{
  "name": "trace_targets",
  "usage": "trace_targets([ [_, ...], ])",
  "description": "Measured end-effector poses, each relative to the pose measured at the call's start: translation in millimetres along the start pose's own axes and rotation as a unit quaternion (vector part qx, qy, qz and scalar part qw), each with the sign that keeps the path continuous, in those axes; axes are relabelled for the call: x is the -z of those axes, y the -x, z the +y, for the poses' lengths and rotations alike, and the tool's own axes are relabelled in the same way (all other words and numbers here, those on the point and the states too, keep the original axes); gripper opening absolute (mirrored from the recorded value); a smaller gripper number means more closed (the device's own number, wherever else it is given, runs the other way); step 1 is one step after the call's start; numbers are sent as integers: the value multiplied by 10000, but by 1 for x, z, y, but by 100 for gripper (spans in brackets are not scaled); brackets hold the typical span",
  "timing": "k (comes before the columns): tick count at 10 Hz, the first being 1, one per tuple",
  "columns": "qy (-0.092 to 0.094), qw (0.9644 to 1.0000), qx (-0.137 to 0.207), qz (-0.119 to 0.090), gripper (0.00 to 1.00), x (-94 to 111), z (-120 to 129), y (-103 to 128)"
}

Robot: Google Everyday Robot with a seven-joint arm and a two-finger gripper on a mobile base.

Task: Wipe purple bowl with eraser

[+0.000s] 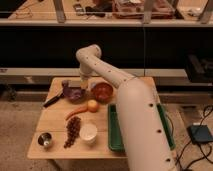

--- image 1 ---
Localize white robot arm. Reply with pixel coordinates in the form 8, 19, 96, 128
76, 45, 178, 171

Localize red-brown bowl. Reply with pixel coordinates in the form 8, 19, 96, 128
91, 82, 113, 103

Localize yellow orange fruit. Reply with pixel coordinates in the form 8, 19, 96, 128
87, 100, 99, 113

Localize orange carrot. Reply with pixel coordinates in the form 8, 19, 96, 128
65, 106, 88, 121

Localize bunch of dark grapes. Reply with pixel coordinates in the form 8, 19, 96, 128
64, 117, 81, 148

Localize white cup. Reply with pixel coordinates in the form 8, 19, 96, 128
79, 124, 98, 144

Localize green tray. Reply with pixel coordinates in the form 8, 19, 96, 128
107, 104, 175, 152

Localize small metal cup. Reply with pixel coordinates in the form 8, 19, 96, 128
38, 132, 52, 148

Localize red plastic crate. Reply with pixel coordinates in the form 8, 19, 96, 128
112, 0, 175, 19

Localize black box at right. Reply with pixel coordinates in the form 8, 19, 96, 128
185, 55, 213, 83

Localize black power adapter box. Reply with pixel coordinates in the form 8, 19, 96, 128
187, 125, 213, 144

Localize black handled knife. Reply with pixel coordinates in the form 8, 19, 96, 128
43, 92, 63, 108

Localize black cable on floor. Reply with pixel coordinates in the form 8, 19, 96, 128
175, 105, 213, 171

